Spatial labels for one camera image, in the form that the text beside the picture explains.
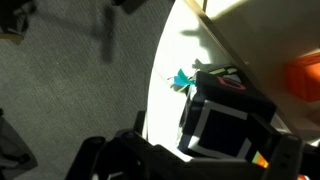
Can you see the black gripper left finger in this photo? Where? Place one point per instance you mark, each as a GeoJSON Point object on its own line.
{"type": "Point", "coordinates": [140, 123]}

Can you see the green checkered plush toy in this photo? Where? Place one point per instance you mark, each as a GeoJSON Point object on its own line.
{"type": "Point", "coordinates": [222, 70]}

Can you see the black plush cube with letter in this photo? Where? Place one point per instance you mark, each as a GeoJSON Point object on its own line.
{"type": "Point", "coordinates": [226, 133]}

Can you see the dark object with tan base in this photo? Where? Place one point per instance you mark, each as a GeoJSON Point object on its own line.
{"type": "Point", "coordinates": [13, 20]}

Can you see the open wooden box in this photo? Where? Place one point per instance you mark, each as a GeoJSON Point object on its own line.
{"type": "Point", "coordinates": [266, 30]}

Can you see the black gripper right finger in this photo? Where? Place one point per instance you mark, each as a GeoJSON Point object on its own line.
{"type": "Point", "coordinates": [286, 156]}

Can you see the orange plush cube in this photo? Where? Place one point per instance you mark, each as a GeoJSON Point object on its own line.
{"type": "Point", "coordinates": [305, 78]}

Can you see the dark floor object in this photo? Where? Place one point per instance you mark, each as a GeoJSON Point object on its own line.
{"type": "Point", "coordinates": [140, 5]}

